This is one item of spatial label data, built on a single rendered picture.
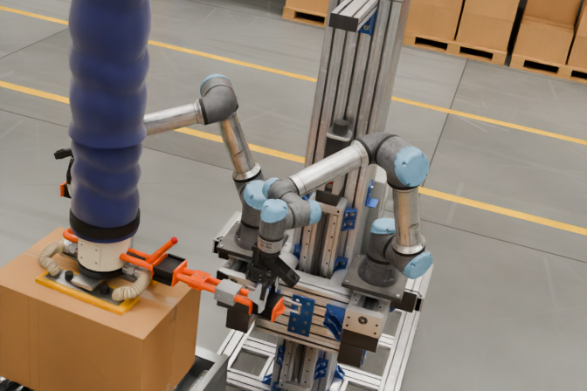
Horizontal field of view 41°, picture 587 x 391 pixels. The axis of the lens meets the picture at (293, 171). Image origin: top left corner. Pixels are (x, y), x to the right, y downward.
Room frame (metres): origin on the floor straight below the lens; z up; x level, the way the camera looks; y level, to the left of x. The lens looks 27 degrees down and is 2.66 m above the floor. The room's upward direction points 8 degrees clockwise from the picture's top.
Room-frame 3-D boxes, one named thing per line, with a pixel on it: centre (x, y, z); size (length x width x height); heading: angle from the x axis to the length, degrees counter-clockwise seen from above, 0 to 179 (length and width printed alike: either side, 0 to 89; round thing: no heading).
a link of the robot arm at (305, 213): (2.09, -0.03, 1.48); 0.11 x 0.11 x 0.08; 36
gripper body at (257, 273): (2.02, 0.05, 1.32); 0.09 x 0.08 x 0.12; 71
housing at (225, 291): (2.05, 0.15, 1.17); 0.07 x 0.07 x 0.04; 71
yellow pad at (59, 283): (2.11, 0.62, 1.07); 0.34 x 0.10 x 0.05; 71
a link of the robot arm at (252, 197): (2.60, 0.12, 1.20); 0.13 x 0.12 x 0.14; 17
